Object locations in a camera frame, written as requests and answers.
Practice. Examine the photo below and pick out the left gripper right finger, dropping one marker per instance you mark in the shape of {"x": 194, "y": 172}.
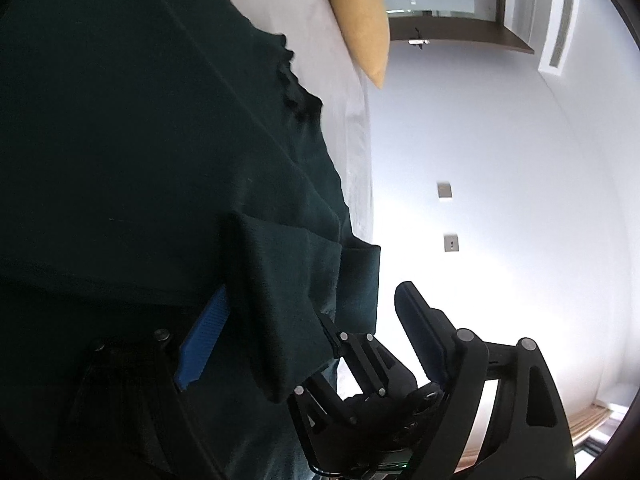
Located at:
{"x": 527, "y": 436}

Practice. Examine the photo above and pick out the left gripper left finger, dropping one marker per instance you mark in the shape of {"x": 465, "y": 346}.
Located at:
{"x": 174, "y": 439}

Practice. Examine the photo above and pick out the dark green knit sweater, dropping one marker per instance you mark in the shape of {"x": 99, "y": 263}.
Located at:
{"x": 152, "y": 153}

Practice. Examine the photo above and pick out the white bed sheet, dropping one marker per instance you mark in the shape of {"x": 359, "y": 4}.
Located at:
{"x": 325, "y": 68}

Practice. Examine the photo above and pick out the yellow cushion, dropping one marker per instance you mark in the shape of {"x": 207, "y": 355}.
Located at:
{"x": 366, "y": 31}

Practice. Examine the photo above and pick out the lower wall switch plate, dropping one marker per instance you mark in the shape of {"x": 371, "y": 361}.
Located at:
{"x": 451, "y": 243}

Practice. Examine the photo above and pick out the wall switch plate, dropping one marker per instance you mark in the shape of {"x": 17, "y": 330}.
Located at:
{"x": 451, "y": 243}
{"x": 444, "y": 190}

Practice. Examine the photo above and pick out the upper wall switch plate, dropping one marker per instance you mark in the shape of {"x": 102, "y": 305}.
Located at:
{"x": 444, "y": 190}

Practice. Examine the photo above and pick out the dark brown door frame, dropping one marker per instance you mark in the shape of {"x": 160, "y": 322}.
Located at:
{"x": 483, "y": 22}

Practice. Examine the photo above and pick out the white wall air vent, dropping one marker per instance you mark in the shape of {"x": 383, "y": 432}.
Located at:
{"x": 559, "y": 37}

